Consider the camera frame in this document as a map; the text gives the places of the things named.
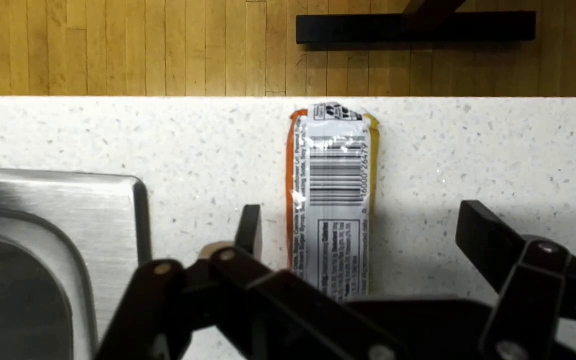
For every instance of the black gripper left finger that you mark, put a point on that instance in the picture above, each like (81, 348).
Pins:
(234, 313)

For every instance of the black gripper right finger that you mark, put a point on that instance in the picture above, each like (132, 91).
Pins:
(535, 286)

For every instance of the stainless steel double sink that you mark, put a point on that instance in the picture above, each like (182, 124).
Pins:
(49, 253)

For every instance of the black metal stand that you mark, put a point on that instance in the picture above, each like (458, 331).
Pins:
(414, 31)

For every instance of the silver orange snack packet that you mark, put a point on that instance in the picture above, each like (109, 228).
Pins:
(334, 200)

